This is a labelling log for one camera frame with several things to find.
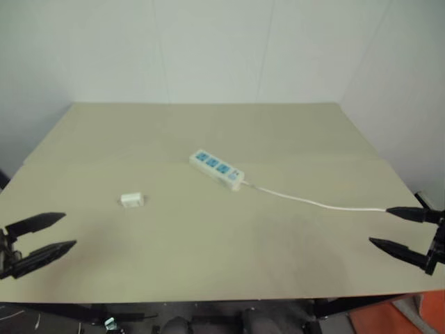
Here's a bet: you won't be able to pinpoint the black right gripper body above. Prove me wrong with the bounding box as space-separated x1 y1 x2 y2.
423 208 445 276

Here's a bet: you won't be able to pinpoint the white plug adapter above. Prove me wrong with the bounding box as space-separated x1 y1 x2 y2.
119 192 145 210

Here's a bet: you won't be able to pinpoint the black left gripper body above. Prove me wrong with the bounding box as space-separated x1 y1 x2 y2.
0 225 24 280

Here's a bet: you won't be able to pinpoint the dark rounded shape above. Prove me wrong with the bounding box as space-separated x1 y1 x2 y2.
162 315 191 334

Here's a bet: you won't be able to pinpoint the orange floor mat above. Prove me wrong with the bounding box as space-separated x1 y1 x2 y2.
347 291 445 334

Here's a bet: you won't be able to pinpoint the black table frame bar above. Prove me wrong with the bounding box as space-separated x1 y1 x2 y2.
0 301 159 324

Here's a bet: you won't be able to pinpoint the black table frame bracket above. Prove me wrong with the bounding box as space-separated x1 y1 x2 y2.
311 293 421 320

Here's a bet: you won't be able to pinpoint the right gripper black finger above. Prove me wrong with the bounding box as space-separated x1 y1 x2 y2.
369 237 430 270
385 206 429 224

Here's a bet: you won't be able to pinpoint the white power strip cable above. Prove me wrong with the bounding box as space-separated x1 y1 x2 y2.
241 180 388 213

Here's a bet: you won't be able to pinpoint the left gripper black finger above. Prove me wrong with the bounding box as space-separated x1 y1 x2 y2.
4 212 67 240
13 239 78 279

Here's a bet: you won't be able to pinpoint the white power strip blue sockets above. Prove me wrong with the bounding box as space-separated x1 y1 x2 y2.
188 149 245 192

